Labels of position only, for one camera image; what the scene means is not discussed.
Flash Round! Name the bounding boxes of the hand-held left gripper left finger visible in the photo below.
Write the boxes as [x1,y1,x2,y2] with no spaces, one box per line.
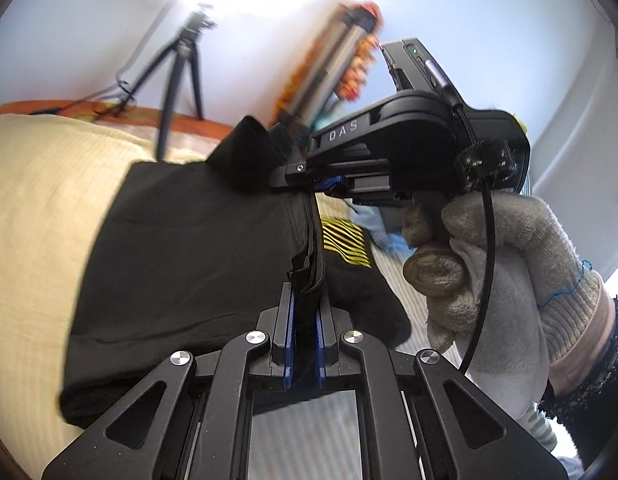
[41,282,296,480]

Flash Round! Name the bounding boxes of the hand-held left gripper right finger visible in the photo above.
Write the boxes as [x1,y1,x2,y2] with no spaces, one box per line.
[315,305,582,480]

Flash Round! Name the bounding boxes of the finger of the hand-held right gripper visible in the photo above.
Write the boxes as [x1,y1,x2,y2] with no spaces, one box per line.
[268,157,351,196]
[270,119,312,157]

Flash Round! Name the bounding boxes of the black pants with yellow print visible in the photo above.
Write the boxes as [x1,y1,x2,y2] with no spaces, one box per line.
[59,115,414,429]

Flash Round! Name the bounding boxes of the person's right forearm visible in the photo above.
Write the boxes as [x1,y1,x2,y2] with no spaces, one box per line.
[536,294,618,463]

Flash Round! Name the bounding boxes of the person's right hand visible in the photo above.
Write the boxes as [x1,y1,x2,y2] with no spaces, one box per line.
[401,192,615,413]

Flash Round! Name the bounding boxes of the black fuzzy microphone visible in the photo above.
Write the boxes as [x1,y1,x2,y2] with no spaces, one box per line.
[453,140,517,191]

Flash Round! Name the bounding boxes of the orange flower garland pole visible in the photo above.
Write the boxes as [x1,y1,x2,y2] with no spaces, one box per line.
[273,1,385,128]

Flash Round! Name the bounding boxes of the light blue cloth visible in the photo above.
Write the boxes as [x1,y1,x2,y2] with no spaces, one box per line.
[350,204,417,252]

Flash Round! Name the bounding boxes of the cream quilted blanket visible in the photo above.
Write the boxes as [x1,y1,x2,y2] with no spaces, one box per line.
[0,112,212,480]

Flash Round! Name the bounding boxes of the black camera tripod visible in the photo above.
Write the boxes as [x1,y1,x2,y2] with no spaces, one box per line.
[116,4,221,162]

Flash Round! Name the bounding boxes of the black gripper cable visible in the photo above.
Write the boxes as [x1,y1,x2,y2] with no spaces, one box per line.
[451,102,497,376]

